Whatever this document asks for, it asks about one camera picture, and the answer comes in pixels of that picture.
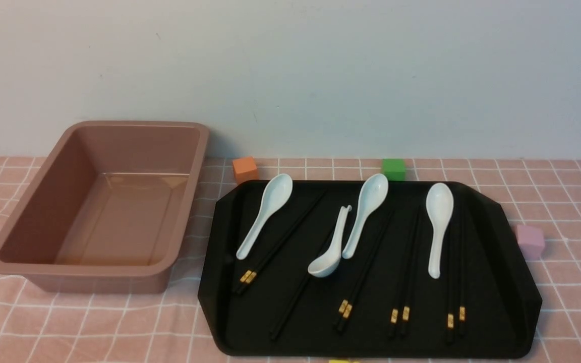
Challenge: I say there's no pink cube block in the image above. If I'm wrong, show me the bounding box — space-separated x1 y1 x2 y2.
515 224 546 261

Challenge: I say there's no orange cube block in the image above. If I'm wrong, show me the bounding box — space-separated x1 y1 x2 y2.
232 156 260 184

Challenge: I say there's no yellow block at bottom edge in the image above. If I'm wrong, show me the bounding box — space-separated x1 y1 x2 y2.
328 359 359 363

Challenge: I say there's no black plastic tray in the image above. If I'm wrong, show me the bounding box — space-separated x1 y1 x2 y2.
198 180 542 359

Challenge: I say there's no white spoon centre overturned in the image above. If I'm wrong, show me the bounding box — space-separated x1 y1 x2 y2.
307 205 352 278

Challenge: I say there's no white spoon right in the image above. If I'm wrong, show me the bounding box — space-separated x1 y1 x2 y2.
426 183 454 279

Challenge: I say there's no plain black chopstick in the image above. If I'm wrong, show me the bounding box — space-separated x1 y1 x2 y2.
269 235 332 341

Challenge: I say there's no pink checkered tablecloth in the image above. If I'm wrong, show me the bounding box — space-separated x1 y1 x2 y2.
0 157 581 362

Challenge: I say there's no white spoon far left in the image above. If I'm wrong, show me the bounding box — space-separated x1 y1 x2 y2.
236 174 293 260

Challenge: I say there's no white spoon centre upper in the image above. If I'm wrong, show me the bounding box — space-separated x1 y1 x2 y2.
342 174 389 260

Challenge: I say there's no green cube block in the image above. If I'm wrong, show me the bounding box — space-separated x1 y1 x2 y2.
381 158 406 182

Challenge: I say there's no brown rectangular plastic bin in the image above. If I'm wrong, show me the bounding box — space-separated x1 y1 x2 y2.
0 121 210 294

